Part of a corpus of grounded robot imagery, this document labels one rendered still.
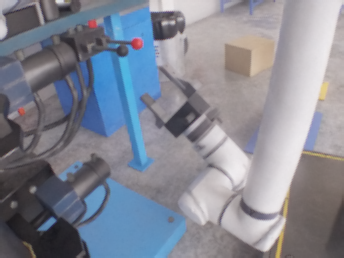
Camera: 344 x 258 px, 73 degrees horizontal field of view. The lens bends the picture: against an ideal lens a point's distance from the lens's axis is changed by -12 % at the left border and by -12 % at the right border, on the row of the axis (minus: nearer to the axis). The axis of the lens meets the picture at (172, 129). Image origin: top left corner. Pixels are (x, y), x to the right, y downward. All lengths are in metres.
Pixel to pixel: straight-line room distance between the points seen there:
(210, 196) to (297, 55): 0.35
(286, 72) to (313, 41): 0.06
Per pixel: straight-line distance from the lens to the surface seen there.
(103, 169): 1.04
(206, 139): 0.64
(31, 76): 0.76
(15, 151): 0.55
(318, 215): 1.14
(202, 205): 0.60
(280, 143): 0.46
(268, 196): 0.51
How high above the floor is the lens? 1.19
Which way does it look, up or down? 36 degrees down
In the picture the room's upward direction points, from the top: 7 degrees counter-clockwise
